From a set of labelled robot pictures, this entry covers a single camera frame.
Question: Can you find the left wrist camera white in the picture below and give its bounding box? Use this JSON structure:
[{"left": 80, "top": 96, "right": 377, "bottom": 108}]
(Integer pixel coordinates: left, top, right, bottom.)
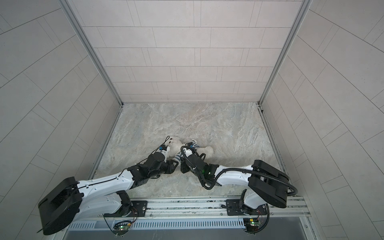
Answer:
[{"left": 158, "top": 144, "right": 170, "bottom": 162}]

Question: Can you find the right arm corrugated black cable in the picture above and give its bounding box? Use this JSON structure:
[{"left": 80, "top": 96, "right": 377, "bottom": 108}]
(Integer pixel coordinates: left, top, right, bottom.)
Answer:
[{"left": 179, "top": 145, "right": 299, "bottom": 197}]

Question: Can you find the left green circuit board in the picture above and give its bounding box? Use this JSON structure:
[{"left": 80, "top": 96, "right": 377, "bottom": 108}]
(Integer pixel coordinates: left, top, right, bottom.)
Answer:
[{"left": 114, "top": 221, "right": 133, "bottom": 236}]

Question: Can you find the left corner aluminium profile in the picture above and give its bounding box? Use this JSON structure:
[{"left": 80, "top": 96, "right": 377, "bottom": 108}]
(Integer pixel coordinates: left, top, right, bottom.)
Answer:
[{"left": 58, "top": 0, "right": 124, "bottom": 108}]

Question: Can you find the right corner aluminium profile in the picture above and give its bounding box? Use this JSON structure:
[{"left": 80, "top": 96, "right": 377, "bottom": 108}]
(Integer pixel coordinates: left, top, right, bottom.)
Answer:
[{"left": 259, "top": 0, "right": 312, "bottom": 106}]

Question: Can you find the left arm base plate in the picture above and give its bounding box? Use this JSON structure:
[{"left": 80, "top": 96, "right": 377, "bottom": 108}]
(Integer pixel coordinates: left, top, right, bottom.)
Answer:
[{"left": 104, "top": 201, "right": 148, "bottom": 218}]

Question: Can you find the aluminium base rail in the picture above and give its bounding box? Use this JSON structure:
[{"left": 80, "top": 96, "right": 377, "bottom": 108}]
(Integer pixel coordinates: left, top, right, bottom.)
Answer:
[{"left": 59, "top": 196, "right": 310, "bottom": 221}]

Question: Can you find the white ventilation grille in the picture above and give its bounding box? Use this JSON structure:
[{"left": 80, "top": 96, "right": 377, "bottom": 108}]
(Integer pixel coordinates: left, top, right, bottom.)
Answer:
[{"left": 68, "top": 218, "right": 246, "bottom": 231}]

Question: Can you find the right green circuit board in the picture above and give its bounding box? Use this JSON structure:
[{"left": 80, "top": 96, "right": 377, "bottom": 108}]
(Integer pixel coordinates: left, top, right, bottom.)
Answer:
[{"left": 243, "top": 219, "right": 261, "bottom": 234}]

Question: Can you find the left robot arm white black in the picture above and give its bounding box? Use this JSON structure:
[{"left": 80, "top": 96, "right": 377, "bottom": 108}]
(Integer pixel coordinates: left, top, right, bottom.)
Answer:
[{"left": 38, "top": 151, "right": 179, "bottom": 236}]

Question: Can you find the blue white striped knit sweater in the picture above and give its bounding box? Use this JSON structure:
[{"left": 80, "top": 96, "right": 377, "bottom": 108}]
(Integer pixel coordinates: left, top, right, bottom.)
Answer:
[{"left": 172, "top": 140, "right": 200, "bottom": 163}]

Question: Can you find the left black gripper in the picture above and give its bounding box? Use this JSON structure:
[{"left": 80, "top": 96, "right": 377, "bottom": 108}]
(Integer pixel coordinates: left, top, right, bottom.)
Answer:
[{"left": 148, "top": 160, "right": 180, "bottom": 179}]

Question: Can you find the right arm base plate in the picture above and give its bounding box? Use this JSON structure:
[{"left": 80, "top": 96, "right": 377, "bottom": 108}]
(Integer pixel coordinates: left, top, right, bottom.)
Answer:
[{"left": 222, "top": 199, "right": 268, "bottom": 216}]

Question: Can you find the green circuit board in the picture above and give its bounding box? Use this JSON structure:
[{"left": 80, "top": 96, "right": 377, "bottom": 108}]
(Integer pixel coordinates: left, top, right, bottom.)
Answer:
[
  {"left": 114, "top": 221, "right": 133, "bottom": 236},
  {"left": 243, "top": 219, "right": 261, "bottom": 234}
]

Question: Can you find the white plush teddy bear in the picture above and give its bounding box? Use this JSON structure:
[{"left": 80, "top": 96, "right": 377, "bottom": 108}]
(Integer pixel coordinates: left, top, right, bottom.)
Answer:
[{"left": 166, "top": 136, "right": 215, "bottom": 164}]

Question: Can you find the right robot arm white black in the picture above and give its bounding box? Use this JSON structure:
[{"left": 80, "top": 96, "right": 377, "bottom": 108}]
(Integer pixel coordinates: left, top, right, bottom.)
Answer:
[{"left": 180, "top": 154, "right": 298, "bottom": 215}]

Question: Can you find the corner aluminium profile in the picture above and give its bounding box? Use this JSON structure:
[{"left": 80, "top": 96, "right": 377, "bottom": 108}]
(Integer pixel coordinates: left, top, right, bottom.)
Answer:
[
  {"left": 58, "top": 0, "right": 124, "bottom": 108},
  {"left": 259, "top": 0, "right": 312, "bottom": 106}
]

